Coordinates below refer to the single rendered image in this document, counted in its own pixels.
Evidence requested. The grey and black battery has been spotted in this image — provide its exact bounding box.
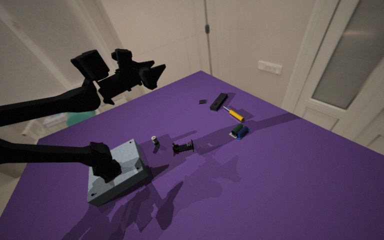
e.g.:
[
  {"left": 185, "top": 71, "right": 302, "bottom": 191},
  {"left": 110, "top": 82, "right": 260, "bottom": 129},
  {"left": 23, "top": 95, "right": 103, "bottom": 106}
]
[{"left": 151, "top": 136, "right": 160, "bottom": 148}]

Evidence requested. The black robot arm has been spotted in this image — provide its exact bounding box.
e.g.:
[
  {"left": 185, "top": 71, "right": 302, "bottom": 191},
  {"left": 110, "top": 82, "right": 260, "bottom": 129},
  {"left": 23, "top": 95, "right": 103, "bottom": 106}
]
[{"left": 0, "top": 48, "right": 137, "bottom": 184}]

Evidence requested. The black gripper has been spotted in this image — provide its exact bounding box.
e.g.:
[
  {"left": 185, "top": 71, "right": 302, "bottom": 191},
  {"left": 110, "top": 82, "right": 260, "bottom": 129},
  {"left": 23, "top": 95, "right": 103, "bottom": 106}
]
[{"left": 113, "top": 60, "right": 166, "bottom": 92}]

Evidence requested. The yellow-handled screwdriver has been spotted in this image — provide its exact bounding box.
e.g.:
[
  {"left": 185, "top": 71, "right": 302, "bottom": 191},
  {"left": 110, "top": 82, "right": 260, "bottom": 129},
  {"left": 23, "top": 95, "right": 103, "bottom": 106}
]
[{"left": 224, "top": 106, "right": 244, "bottom": 122}]

